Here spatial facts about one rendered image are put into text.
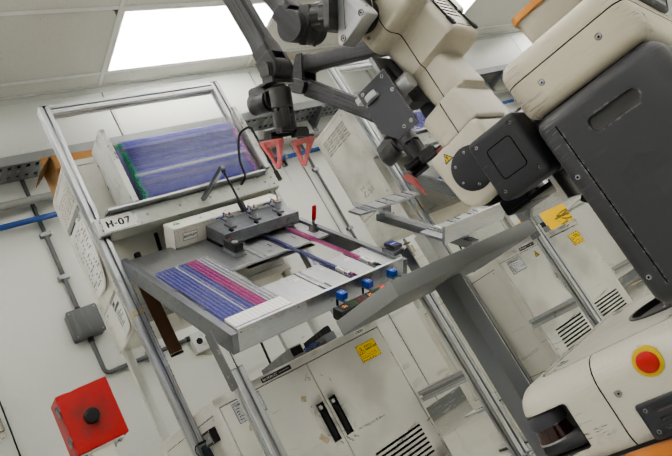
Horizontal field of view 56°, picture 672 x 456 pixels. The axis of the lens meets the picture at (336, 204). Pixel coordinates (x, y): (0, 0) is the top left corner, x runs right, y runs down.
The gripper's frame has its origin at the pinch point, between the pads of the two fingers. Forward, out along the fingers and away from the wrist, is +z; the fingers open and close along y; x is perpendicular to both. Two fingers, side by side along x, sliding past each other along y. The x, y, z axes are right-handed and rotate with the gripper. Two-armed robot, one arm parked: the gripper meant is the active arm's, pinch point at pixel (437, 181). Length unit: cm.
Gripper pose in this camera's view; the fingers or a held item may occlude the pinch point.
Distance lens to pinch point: 181.1
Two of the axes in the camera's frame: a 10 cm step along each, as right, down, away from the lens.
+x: 4.9, 2.0, 8.5
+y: 7.5, -6.0, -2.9
